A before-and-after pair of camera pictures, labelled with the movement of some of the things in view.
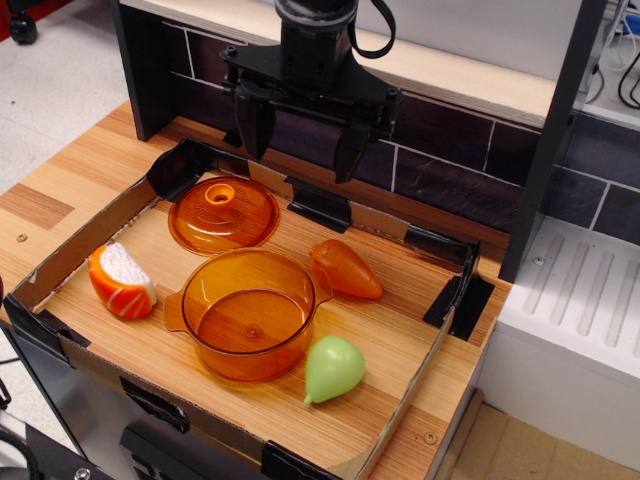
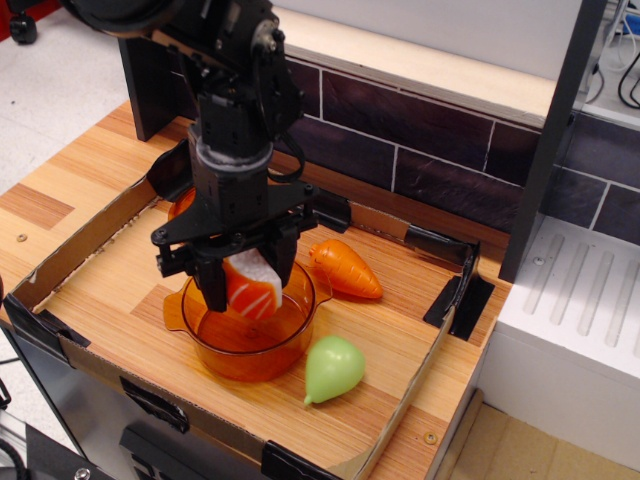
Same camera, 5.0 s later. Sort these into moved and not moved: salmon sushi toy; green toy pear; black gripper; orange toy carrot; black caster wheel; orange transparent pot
Moved: black gripper; salmon sushi toy
Not moved: orange transparent pot; orange toy carrot; green toy pear; black caster wheel
